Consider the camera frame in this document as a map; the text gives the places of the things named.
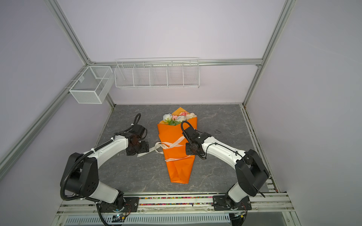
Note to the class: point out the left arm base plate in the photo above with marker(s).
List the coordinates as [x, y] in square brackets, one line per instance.
[124, 204]

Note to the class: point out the white fake rose stem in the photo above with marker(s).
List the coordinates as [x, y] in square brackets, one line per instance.
[167, 118]

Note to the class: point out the long white wire basket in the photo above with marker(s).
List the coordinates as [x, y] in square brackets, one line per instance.
[172, 72]

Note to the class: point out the cream fake rose stem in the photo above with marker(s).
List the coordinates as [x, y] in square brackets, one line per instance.
[190, 116]

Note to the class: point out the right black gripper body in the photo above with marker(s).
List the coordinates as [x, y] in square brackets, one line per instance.
[189, 149]

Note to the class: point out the small white mesh basket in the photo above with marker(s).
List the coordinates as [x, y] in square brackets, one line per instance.
[93, 85]

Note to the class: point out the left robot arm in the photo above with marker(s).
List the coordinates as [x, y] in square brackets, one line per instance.
[81, 175]

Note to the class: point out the aluminium front rail frame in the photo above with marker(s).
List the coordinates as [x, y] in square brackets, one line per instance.
[199, 209]

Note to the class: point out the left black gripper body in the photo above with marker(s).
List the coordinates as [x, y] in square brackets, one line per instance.
[140, 148]

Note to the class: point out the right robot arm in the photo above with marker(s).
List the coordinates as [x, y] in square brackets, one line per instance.
[250, 170]

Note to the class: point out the orange wrapping paper sheet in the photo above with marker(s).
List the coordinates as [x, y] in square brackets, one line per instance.
[179, 164]

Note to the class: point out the white printed ribbon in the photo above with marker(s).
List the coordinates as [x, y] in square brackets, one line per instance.
[164, 145]

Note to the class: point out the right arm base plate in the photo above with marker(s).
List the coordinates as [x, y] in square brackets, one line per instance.
[225, 203]

